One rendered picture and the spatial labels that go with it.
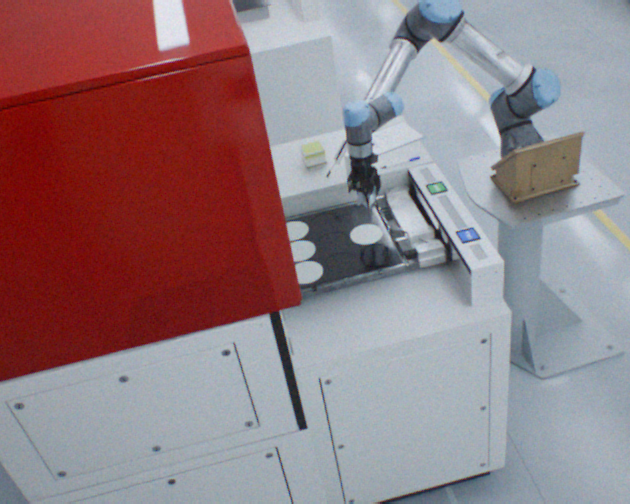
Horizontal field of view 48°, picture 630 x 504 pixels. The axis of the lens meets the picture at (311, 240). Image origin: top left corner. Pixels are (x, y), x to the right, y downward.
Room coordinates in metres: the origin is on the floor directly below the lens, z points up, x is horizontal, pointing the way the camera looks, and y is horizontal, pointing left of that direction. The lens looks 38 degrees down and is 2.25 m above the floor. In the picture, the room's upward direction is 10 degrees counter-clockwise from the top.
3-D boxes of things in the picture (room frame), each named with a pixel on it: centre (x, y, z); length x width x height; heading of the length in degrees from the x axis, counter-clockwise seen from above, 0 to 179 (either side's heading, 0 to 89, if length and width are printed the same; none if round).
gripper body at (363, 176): (1.76, -0.18, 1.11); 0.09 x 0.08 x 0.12; 155
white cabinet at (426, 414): (1.81, -0.16, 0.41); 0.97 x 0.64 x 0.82; 6
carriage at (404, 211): (1.77, -0.33, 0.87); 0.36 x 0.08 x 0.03; 6
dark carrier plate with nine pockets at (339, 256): (1.72, -0.06, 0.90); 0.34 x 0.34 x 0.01; 5
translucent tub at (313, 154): (2.09, -0.06, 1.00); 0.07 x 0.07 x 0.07; 9
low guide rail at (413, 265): (1.61, -0.14, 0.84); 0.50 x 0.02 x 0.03; 96
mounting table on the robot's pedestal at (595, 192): (1.98, -0.78, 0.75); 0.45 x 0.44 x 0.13; 98
